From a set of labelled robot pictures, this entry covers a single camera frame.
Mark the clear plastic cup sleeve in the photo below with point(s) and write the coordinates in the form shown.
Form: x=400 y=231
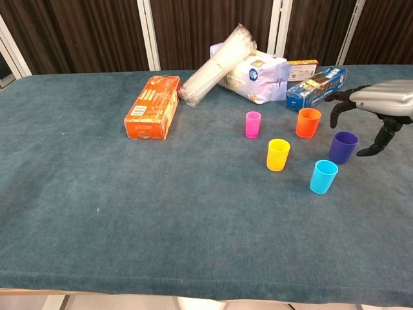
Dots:
x=216 y=68

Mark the light blue plastic cup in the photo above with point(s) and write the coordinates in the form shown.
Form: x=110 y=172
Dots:
x=322 y=181

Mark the small yellow white box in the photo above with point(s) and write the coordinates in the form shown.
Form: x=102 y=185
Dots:
x=301 y=69

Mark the teal table cloth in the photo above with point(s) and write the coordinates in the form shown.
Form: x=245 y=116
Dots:
x=161 y=200

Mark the yellow plastic cup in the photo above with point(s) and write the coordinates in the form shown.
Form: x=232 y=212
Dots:
x=277 y=158

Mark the orange plastic cup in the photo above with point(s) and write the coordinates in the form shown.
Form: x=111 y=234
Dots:
x=308 y=127

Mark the orange cardboard box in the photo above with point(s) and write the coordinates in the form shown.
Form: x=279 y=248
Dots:
x=153 y=106

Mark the white partition post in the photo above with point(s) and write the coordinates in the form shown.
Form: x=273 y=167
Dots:
x=13 y=48
x=149 y=35
x=279 y=26
x=350 y=32

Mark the blue biscuit box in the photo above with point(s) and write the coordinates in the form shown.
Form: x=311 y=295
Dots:
x=316 y=90

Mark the white plastic bag package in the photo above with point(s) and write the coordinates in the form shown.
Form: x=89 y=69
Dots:
x=258 y=80

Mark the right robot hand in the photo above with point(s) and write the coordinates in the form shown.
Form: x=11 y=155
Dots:
x=387 y=97

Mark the pink plastic cup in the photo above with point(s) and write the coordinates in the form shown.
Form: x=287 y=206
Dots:
x=253 y=126

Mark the purple plastic cup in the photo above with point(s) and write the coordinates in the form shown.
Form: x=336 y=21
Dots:
x=342 y=150

